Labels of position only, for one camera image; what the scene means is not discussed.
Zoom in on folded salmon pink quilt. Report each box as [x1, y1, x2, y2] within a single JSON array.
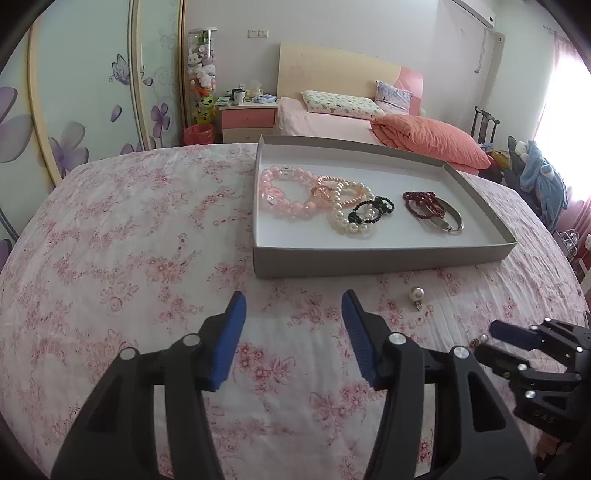
[[372, 114, 492, 175]]

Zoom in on red trash basket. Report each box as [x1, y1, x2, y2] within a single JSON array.
[[183, 124, 215, 147]]

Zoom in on printed white pillow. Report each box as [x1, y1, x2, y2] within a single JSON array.
[[301, 90, 386, 121]]

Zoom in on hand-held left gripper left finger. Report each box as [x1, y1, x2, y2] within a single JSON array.
[[50, 291, 247, 480]]

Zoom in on small purple printed pillow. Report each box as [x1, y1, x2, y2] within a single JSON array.
[[375, 80, 415, 114]]

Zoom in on bed with pink sheet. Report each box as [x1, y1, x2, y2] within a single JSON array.
[[274, 97, 499, 176]]

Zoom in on small pink pearl bracelet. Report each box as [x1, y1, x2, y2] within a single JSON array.
[[310, 174, 345, 201]]

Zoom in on pink curtain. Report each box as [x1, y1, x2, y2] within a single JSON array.
[[551, 32, 591, 278]]

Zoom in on silver bangle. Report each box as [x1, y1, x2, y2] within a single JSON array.
[[418, 198, 465, 234]]

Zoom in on cream and pink headboard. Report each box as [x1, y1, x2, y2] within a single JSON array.
[[277, 43, 424, 116]]

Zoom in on floral sliding door wardrobe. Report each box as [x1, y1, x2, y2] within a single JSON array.
[[0, 0, 190, 259]]

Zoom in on dark wooden chair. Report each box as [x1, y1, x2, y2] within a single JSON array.
[[472, 106, 500, 146]]

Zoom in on clear tube of plush toys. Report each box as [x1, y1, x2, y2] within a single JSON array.
[[187, 28, 219, 125]]

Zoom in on white pearl bracelet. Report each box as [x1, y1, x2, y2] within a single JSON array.
[[329, 181, 375, 238]]

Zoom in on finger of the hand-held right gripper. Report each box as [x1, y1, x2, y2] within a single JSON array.
[[475, 344, 583, 428], [488, 318, 591, 358]]

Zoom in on colourful toys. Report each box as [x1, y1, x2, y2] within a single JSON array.
[[487, 148, 512, 171]]

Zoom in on white air conditioner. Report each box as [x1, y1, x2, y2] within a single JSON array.
[[452, 0, 497, 28]]

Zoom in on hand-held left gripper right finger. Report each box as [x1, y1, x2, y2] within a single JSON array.
[[342, 290, 539, 480]]

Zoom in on black bead bracelet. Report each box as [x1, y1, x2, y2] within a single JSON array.
[[347, 196, 395, 225]]

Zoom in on blue plush toy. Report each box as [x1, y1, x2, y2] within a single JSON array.
[[519, 140, 568, 234]]

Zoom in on pink floral bed sheet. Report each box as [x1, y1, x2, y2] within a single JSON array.
[[0, 141, 591, 480]]

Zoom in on pink and cream nightstand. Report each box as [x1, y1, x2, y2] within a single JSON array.
[[218, 97, 279, 144]]

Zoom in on white cardboard tray box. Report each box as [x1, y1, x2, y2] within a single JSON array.
[[252, 134, 519, 280]]

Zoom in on pink bead bracelet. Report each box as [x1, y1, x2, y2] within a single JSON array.
[[259, 166, 324, 220]]

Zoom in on dark red bead bracelet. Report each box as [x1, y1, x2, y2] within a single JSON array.
[[403, 190, 446, 221]]

